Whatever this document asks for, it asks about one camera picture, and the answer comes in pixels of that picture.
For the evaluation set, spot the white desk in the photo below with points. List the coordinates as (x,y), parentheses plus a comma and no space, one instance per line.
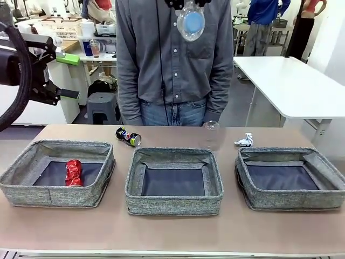
(70,81)

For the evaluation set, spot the large clear plastic bottle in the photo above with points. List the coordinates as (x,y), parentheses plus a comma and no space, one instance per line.
(210,132)

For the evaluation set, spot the grey plastic stool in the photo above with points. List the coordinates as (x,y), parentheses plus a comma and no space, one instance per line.
(101,103)

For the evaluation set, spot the dark blue bottle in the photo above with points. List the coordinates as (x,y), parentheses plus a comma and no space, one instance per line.
(87,48)

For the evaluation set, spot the black Pepsi can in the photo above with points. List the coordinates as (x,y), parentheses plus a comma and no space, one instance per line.
(126,136)

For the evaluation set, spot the small bottle with blue cap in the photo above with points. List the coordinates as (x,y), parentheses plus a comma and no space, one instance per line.
(191,24)

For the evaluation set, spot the person's left forearm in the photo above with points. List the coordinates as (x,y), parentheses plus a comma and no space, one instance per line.
(219,94)

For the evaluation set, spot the person's right forearm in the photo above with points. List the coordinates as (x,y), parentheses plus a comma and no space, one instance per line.
(128,102)

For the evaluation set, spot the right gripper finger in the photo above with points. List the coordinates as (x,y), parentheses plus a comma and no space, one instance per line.
(203,2)
(175,4)

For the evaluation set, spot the crumpled white blue paper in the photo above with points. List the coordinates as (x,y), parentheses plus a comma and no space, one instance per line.
(246,140)

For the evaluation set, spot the grey fabric basket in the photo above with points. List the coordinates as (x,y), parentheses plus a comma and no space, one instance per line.
(172,203)
(283,201)
(27,193)

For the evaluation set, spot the white plastic jug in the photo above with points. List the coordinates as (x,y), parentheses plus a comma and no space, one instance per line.
(87,28)

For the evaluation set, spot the person in blue jacket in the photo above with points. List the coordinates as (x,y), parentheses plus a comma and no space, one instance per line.
(260,13)

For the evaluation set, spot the crushed red soda can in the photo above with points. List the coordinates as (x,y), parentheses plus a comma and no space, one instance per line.
(74,172)

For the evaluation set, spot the white storage box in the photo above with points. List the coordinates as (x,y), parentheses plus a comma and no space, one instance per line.
(106,30)

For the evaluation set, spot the black bag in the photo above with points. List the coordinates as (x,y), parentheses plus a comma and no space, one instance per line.
(99,86)

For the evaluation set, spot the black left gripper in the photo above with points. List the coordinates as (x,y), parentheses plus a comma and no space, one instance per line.
(8,67)

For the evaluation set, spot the plastic cup with red drink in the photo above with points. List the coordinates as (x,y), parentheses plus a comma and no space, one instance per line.
(95,51)

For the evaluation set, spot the person in grey shirt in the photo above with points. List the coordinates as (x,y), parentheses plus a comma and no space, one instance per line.
(172,81)

